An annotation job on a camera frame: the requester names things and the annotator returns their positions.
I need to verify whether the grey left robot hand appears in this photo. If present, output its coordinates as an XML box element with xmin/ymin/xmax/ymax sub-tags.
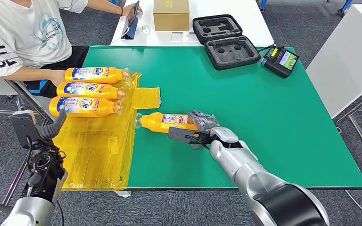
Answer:
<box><xmin>36</xmin><ymin>107</ymin><xmax>67</xmax><ymax>141</ymax></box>

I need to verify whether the person's right hand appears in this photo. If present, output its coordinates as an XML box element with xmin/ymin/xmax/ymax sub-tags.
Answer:
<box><xmin>49</xmin><ymin>70</ymin><xmax>67</xmax><ymax>88</ymax></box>

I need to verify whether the person's left hand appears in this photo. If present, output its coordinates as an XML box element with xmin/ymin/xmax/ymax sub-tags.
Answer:
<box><xmin>122</xmin><ymin>3</ymin><xmax>143</xmax><ymax>17</ymax></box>

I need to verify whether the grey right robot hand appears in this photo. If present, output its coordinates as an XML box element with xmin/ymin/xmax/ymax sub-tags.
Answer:
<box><xmin>187</xmin><ymin>110</ymin><xmax>221</xmax><ymax>133</ymax></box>

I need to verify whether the orange detergent bottle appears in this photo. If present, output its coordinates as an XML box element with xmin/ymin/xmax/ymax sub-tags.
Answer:
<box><xmin>135</xmin><ymin>112</ymin><xmax>200</xmax><ymax>134</ymax></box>
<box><xmin>56</xmin><ymin>81</ymin><xmax>127</xmax><ymax>101</ymax></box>
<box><xmin>64</xmin><ymin>66</ymin><xmax>131</xmax><ymax>85</ymax></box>
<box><xmin>48</xmin><ymin>96</ymin><xmax>124</xmax><ymax>119</ymax></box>

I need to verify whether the tablet in blue cover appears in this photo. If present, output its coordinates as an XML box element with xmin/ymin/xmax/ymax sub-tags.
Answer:
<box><xmin>120</xmin><ymin>0</ymin><xmax>140</xmax><ymax>40</ymax></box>

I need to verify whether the grey metal-framed table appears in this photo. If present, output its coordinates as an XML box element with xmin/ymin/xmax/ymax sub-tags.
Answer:
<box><xmin>0</xmin><ymin>56</ymin><xmax>57</xmax><ymax>216</ymax></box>

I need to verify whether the closed cardboard box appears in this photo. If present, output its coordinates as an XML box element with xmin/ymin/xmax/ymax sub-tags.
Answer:
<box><xmin>153</xmin><ymin>0</ymin><xmax>190</xmax><ymax>32</ymax></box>

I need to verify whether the yellow plastic sheet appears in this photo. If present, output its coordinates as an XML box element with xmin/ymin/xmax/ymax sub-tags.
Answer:
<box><xmin>53</xmin><ymin>72</ymin><xmax>162</xmax><ymax>191</ymax></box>

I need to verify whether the white paper packet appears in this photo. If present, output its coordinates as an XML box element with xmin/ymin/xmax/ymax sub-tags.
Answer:
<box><xmin>169</xmin><ymin>31</ymin><xmax>198</xmax><ymax>42</ymax></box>

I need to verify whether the person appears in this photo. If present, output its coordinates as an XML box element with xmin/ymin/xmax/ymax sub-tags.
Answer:
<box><xmin>0</xmin><ymin>0</ymin><xmax>143</xmax><ymax>99</ymax></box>

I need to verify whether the green table mat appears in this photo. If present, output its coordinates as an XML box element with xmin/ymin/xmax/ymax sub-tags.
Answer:
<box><xmin>81</xmin><ymin>46</ymin><xmax>362</xmax><ymax>190</ymax></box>

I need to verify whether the open black foam case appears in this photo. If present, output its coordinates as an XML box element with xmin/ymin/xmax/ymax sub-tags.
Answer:
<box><xmin>192</xmin><ymin>14</ymin><xmax>261</xmax><ymax>71</ymax></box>

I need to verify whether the black remote controller with screen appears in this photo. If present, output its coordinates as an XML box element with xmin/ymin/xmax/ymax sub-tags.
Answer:
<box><xmin>263</xmin><ymin>44</ymin><xmax>300</xmax><ymax>79</ymax></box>

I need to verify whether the white table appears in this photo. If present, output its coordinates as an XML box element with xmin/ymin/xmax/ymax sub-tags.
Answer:
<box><xmin>305</xmin><ymin>4</ymin><xmax>362</xmax><ymax>120</ymax></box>
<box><xmin>109</xmin><ymin>0</ymin><xmax>275</xmax><ymax>48</ymax></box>

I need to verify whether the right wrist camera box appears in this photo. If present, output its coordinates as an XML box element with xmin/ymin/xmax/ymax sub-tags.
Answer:
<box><xmin>167</xmin><ymin>126</ymin><xmax>214</xmax><ymax>150</ymax></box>

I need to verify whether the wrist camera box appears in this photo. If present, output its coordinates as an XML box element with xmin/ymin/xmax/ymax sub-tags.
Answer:
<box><xmin>167</xmin><ymin>126</ymin><xmax>214</xmax><ymax>150</ymax></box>
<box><xmin>8</xmin><ymin>110</ymin><xmax>41</xmax><ymax>150</ymax></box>

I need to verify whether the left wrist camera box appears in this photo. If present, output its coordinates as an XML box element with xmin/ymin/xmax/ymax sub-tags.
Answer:
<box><xmin>8</xmin><ymin>110</ymin><xmax>41</xmax><ymax>150</ymax></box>

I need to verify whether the blue wheeled frame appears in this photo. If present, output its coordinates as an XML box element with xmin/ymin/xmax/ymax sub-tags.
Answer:
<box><xmin>337</xmin><ymin>0</ymin><xmax>354</xmax><ymax>16</ymax></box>

